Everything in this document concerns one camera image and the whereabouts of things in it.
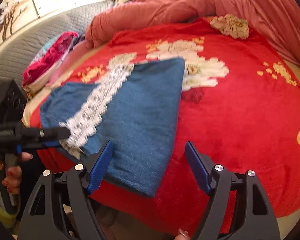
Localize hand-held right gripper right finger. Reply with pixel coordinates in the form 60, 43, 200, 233
185, 141, 280, 240

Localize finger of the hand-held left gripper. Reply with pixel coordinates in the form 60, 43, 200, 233
20, 140, 62, 154
20, 127, 71, 141

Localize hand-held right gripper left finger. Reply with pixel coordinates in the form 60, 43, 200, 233
17, 140, 114, 240

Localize blue pants with white lace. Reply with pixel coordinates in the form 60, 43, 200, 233
40, 57, 186, 198

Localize person's left hand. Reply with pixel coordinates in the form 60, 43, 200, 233
0, 152, 33, 194

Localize person's right hand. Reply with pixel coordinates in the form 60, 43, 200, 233
176, 228, 191, 240

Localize red floral blanket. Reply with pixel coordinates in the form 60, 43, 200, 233
29, 17, 300, 236

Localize pink patterned pillow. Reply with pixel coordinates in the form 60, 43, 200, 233
22, 31, 80, 95

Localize grey quilted headboard cover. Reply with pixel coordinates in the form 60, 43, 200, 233
0, 0, 118, 87

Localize pink quilt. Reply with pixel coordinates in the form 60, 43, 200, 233
85, 0, 300, 73

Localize blossom wall painting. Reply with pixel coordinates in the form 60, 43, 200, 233
0, 0, 74, 48

